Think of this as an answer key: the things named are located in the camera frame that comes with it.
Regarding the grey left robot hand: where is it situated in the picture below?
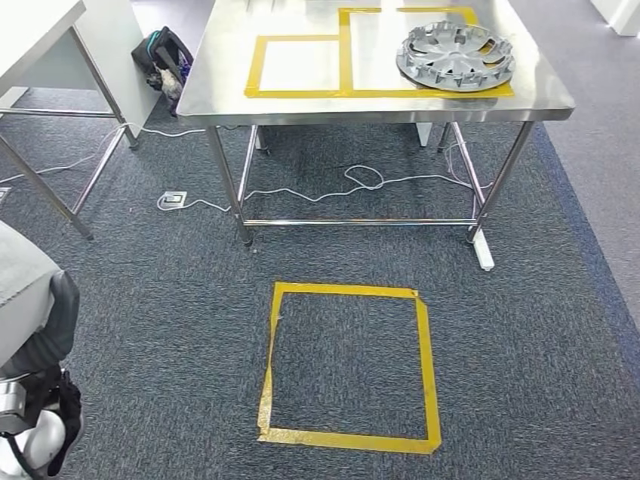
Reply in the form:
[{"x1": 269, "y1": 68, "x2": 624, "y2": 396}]
[{"x1": 2, "y1": 270, "x2": 82, "y2": 380}]

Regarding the white plastic car part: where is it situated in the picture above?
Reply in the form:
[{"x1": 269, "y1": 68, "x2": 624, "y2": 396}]
[{"x1": 0, "y1": 221, "x2": 62, "y2": 369}]

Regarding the stainless steel workbench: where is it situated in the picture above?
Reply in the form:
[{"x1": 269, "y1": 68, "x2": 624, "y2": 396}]
[{"x1": 176, "y1": 0, "x2": 576, "y2": 248}]

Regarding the floor power socket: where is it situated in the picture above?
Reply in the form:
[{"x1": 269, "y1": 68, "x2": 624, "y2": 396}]
[{"x1": 158, "y1": 190, "x2": 188, "y2": 211}]

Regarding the white desk with metal legs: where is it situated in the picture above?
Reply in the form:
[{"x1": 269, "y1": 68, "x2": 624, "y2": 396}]
[{"x1": 0, "y1": 0, "x2": 162, "y2": 242}]

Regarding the black backpack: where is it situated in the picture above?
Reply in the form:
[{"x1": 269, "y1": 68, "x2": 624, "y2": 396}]
[{"x1": 131, "y1": 26, "x2": 195, "y2": 119}]

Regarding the yellow tape square outline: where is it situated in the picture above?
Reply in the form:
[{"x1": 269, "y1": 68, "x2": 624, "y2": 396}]
[{"x1": 257, "y1": 282, "x2": 442, "y2": 456}]

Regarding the white power strip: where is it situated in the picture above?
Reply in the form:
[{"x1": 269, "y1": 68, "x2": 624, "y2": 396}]
[{"x1": 472, "y1": 227, "x2": 495, "y2": 272}]

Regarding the grey plastic wheel hubcap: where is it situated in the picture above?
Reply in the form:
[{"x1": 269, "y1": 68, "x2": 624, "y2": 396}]
[{"x1": 395, "y1": 21, "x2": 516, "y2": 93}]

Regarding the white partition base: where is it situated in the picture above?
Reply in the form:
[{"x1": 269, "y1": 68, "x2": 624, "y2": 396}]
[{"x1": 589, "y1": 0, "x2": 640, "y2": 38}]

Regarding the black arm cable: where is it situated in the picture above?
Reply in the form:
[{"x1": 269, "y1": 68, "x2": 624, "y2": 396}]
[{"x1": 0, "y1": 367, "x2": 84, "y2": 480}]

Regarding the thin white cable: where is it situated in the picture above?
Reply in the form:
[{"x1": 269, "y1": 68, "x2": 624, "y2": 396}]
[{"x1": 0, "y1": 122, "x2": 207, "y2": 186}]

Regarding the long white cable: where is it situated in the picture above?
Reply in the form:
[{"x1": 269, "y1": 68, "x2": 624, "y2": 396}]
[{"x1": 156, "y1": 163, "x2": 494, "y2": 215}]

